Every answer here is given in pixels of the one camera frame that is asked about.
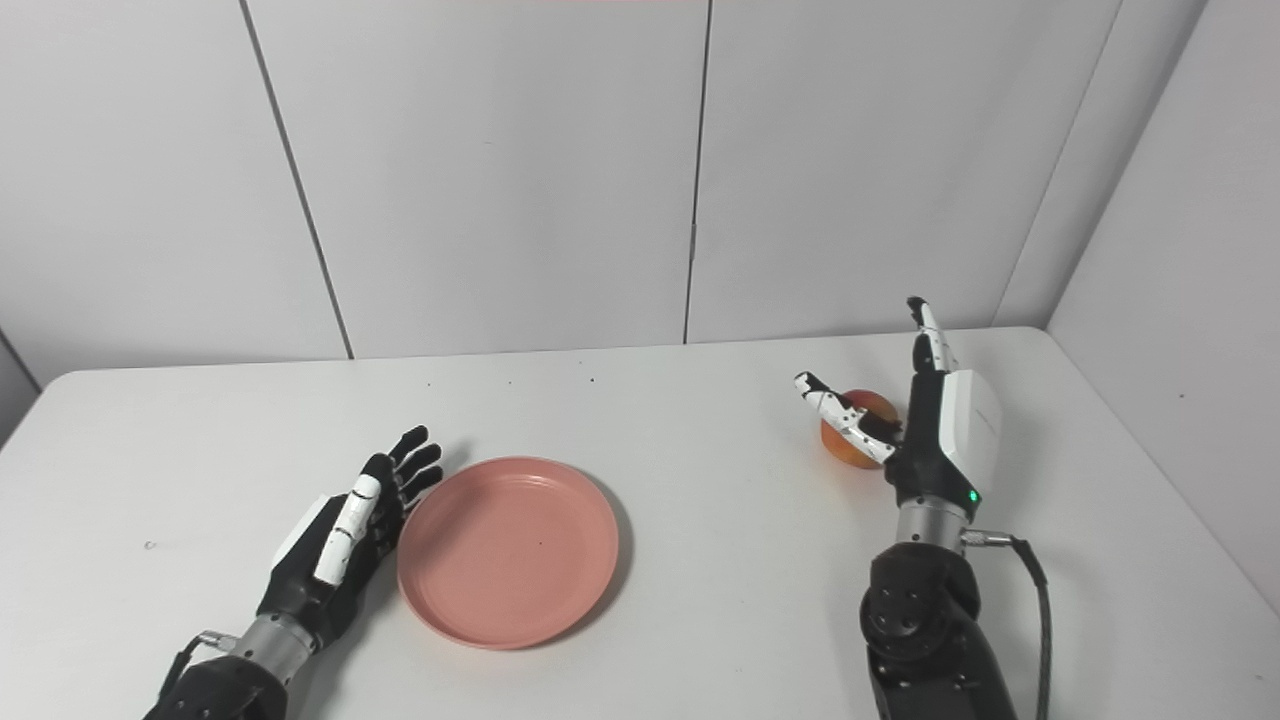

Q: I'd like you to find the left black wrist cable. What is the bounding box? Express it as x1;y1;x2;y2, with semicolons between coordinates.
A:
154;629;239;707

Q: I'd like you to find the pink round plate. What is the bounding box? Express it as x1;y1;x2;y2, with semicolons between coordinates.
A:
397;456;620;651

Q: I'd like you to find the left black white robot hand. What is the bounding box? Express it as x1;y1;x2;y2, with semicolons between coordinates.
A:
256;426;444;653

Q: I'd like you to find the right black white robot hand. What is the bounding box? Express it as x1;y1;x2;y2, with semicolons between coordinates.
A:
794;297;1004;523

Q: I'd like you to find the red yellow pomegranate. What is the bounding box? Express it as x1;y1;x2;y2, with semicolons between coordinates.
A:
820;389;902;471

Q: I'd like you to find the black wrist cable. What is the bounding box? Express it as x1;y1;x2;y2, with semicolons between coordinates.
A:
154;629;239;707
961;530;1053;720

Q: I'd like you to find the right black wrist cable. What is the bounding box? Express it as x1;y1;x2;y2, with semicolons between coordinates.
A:
961;530;1053;720

